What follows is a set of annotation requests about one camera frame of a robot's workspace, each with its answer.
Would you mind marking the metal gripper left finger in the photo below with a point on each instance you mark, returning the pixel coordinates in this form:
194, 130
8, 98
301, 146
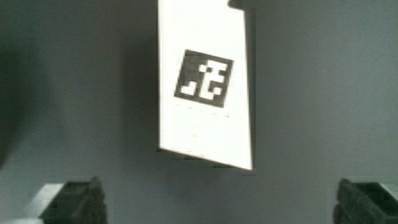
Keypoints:
68, 203

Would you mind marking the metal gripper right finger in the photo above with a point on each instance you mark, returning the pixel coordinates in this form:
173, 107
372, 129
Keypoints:
367, 203

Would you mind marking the white stool leg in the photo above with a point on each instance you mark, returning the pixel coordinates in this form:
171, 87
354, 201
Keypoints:
205, 115

